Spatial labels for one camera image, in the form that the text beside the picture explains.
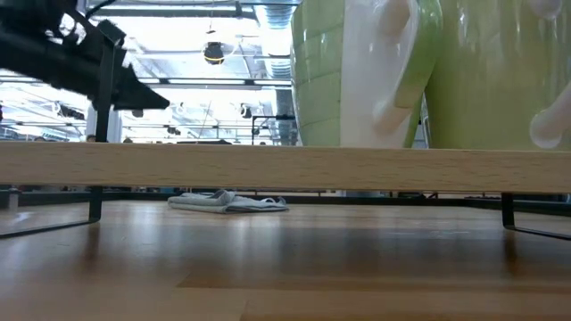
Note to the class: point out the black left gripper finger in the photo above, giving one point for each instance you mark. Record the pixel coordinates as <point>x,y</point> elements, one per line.
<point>134,93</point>

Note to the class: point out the large pale yellow-green mug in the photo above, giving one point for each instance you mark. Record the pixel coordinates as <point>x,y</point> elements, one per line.
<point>482,80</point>

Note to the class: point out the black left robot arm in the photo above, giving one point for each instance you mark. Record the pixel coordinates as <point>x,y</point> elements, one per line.
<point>31,11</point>

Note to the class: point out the wooden shelf with black legs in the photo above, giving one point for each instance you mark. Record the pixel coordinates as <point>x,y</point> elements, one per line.
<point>285,167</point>

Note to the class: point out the black hanging dome fixture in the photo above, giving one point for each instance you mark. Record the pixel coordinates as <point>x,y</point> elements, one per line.
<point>214,52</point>

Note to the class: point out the folded grey cloth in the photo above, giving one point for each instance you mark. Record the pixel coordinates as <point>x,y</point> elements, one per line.
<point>223,203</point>

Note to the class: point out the silver ventilation duct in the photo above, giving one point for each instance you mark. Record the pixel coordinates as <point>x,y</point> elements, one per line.
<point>280,67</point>

